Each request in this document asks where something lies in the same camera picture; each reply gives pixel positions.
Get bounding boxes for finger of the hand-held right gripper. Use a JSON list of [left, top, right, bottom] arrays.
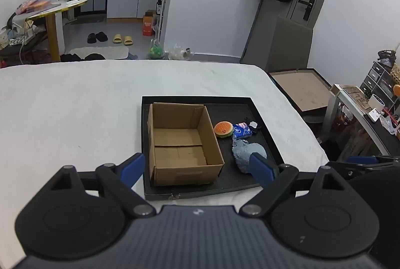
[[346, 155, 400, 165], [326, 162, 400, 178]]

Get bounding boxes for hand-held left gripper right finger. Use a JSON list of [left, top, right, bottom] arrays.
[[239, 153, 349, 218]]

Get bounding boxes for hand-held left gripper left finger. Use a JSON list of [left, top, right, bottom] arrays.
[[47, 153, 157, 220]]

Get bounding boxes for blue fluffy plush toy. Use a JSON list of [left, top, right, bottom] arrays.
[[232, 138, 268, 174]]

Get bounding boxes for black tray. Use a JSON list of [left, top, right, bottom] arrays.
[[141, 96, 286, 201]]

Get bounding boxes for blue tissue packet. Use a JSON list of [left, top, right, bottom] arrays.
[[233, 122, 253, 140]]

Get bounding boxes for small black object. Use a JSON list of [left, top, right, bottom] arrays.
[[245, 121, 261, 135]]

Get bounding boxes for brown cardboard box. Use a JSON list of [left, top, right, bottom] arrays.
[[147, 102, 226, 187]]

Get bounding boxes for burger plush toy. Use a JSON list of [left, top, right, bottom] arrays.
[[214, 121, 234, 138]]

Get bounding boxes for white desk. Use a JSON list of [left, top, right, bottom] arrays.
[[322, 89, 400, 157]]

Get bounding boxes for white cup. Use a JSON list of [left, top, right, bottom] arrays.
[[368, 94, 386, 110]]

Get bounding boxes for dark drawer organizer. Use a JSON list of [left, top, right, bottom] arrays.
[[359, 61, 397, 101]]

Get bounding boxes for green plastic bag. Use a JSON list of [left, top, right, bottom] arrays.
[[147, 39, 165, 59]]

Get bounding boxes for white floor mat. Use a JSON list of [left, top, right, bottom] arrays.
[[69, 47, 130, 60]]

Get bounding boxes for crumpled clear plastic bag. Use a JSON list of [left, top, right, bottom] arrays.
[[169, 45, 194, 60]]

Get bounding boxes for grey board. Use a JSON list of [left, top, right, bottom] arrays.
[[240, 15, 314, 70]]

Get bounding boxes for orange box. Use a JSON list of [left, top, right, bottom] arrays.
[[143, 15, 154, 36]]

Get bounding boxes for white shelf rack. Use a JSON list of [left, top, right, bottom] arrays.
[[153, 0, 168, 41]]

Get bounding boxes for round yellow-edged table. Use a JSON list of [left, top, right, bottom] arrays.
[[14, 0, 90, 63]]

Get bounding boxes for cluttered chair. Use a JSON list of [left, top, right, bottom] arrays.
[[0, 19, 47, 66]]

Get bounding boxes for orange snack packets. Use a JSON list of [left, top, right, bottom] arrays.
[[17, 0, 52, 14]]

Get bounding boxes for brown board black frame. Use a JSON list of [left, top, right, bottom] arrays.
[[268, 68, 333, 115]]

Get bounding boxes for black door handle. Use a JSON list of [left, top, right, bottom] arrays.
[[298, 0, 316, 20]]

